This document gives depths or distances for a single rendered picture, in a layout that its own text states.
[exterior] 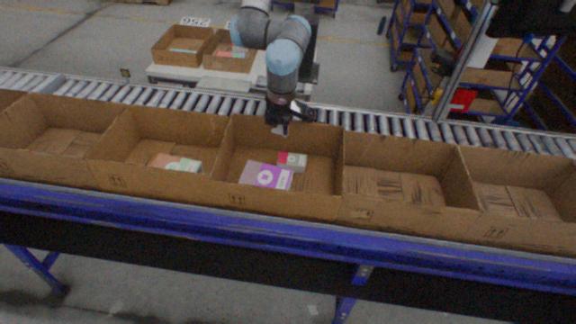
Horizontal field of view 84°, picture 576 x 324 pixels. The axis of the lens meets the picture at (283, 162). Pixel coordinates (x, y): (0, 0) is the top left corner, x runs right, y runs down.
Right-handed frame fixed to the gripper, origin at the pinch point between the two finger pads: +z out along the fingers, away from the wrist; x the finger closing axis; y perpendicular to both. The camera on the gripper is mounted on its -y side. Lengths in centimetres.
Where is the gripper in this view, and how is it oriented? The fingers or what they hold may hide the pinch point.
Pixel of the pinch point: (287, 133)
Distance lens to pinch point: 115.7
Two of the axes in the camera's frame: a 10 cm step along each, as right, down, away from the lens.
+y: -9.9, -1.3, 0.6
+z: -0.1, 5.1, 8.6
